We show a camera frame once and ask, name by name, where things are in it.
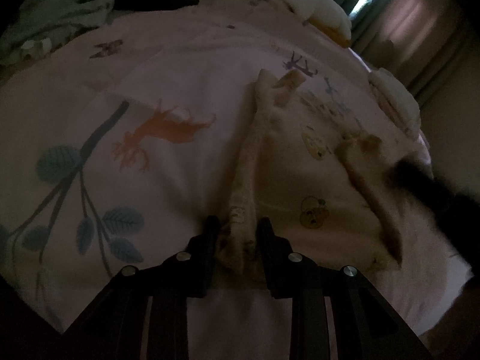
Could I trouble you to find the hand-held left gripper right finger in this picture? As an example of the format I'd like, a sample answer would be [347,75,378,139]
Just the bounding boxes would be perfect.
[256,217,432,360]

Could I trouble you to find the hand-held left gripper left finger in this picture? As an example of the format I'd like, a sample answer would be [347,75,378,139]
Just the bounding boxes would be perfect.
[65,215,223,360]

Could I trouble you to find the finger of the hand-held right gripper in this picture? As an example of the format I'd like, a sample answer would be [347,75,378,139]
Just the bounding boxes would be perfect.
[388,159,480,263]

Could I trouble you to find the cream printed baby romper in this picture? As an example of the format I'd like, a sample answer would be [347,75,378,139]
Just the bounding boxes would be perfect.
[223,68,473,284]

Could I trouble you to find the folded white clothes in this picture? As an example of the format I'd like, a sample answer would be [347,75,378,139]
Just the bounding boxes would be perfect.
[367,68,422,140]

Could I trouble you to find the pink curtain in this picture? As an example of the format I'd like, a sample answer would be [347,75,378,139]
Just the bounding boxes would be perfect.
[369,0,464,96]

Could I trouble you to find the pink animal print blanket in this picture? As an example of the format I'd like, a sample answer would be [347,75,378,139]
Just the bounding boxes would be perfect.
[0,0,475,346]

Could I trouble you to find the yellow cushion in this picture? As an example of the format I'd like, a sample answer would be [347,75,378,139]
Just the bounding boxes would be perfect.
[305,15,352,47]

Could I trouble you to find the light blue cloth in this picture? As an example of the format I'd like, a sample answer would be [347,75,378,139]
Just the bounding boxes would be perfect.
[9,0,115,59]

